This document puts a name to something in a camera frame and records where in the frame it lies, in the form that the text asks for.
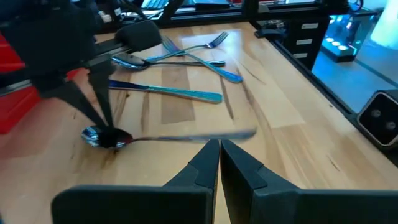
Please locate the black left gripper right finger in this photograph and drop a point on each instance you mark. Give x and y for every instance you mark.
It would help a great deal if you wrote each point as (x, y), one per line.
(311, 208)

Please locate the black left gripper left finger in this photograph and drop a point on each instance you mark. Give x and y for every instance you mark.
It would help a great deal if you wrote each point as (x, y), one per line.
(140, 205)

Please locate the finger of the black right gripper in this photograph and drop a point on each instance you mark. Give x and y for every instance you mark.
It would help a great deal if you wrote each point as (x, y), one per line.
(68, 96)
(140, 35)

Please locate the iridescent spoon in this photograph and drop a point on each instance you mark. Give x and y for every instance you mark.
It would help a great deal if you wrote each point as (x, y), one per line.
(130, 62)
(90, 138)

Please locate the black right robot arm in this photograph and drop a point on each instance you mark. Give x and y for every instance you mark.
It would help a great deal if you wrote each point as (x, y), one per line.
(46, 7)

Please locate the iridescent table knife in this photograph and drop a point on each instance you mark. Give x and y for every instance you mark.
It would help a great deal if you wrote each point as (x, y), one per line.
(186, 93)

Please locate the iridescent fork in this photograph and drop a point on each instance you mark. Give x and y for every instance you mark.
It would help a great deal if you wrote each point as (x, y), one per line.
(217, 40)
(230, 76)

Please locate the black drawer cabinet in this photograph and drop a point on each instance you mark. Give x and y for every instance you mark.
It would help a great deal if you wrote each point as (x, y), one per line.
(321, 40)

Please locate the blue lit device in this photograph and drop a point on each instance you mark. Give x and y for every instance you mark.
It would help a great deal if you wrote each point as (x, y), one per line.
(348, 37)

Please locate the black table camera box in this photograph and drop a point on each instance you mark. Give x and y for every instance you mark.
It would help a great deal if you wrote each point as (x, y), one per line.
(379, 121)

